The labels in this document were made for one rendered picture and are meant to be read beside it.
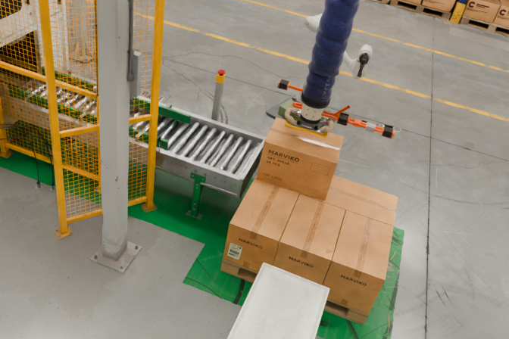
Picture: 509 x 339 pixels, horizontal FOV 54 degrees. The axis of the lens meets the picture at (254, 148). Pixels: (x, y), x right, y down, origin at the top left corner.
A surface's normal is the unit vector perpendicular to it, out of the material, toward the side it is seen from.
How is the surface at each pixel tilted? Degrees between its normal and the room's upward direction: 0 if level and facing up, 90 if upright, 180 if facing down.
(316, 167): 90
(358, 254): 0
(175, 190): 0
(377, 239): 0
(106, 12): 90
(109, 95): 90
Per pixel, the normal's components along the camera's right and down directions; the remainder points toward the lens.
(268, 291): 0.16, -0.80
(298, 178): -0.26, 0.54
